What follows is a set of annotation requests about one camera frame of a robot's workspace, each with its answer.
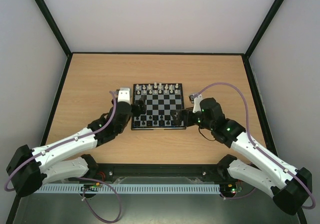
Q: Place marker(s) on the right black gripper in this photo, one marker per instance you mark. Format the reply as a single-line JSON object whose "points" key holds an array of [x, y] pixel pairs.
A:
{"points": [[185, 115]]}

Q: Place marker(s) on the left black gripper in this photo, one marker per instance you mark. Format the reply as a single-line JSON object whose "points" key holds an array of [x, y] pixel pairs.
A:
{"points": [[137, 112]]}

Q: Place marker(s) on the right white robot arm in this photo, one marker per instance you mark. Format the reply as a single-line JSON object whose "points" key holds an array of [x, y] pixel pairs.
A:
{"points": [[288, 186]]}

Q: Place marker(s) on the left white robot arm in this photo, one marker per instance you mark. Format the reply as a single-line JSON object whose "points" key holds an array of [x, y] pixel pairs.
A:
{"points": [[29, 169]]}

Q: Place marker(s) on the black and silver chessboard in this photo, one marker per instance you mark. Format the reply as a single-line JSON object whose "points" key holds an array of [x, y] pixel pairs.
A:
{"points": [[158, 104]]}

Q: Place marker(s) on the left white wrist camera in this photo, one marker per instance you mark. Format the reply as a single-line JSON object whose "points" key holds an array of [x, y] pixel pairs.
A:
{"points": [[124, 95]]}

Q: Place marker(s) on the black aluminium frame rail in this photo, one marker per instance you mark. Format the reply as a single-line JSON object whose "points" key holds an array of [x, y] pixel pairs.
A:
{"points": [[204, 172]]}

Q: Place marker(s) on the light blue cable duct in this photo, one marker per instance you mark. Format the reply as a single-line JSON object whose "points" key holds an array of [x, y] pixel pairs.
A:
{"points": [[131, 189]]}

